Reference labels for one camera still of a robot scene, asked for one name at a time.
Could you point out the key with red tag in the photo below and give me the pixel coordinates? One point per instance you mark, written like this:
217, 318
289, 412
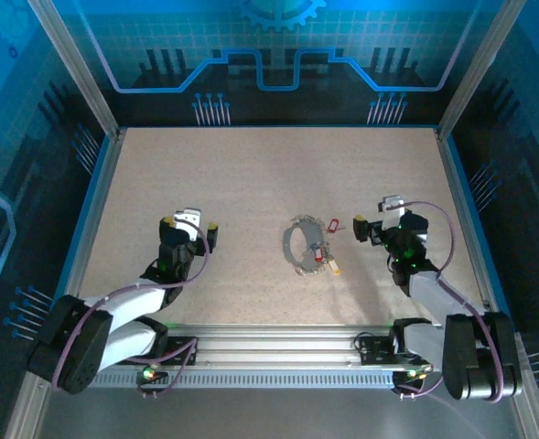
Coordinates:
318, 257
333, 225

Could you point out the right small LED board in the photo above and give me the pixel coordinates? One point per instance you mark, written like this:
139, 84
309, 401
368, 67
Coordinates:
411, 374

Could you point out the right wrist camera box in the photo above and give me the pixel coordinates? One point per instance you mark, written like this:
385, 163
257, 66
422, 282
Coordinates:
391, 206

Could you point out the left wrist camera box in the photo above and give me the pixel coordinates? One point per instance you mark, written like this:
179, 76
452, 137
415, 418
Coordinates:
187, 221

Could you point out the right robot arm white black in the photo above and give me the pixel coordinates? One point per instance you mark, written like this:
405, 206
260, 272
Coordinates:
461, 356

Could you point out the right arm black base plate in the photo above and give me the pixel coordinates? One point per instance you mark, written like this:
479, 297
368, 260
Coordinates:
374, 352

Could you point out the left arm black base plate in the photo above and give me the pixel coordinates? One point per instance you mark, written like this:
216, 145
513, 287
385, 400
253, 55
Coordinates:
182, 340

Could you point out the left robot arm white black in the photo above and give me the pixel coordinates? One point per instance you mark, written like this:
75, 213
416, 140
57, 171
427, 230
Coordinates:
127, 302

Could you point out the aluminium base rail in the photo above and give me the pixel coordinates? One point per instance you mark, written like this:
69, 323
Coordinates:
273, 347

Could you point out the grey metal plate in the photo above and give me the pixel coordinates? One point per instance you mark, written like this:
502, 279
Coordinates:
273, 416

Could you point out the key with blue tag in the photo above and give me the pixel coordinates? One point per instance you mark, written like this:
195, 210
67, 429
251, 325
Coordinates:
314, 247

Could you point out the aluminium table side rail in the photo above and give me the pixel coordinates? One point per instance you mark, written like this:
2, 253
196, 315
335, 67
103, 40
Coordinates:
90, 228
469, 228

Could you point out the small led board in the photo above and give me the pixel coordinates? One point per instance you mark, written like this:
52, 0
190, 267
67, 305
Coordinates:
149, 374
411, 374

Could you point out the aluminium frame post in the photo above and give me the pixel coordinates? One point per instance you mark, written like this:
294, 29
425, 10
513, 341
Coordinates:
478, 68
78, 68

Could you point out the left small LED board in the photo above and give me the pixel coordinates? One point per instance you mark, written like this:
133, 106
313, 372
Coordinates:
149, 374

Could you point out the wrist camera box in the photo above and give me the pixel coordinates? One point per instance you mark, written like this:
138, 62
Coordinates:
187, 221
391, 206

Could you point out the key with yellow tag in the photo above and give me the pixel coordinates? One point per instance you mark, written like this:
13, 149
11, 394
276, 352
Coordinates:
334, 267

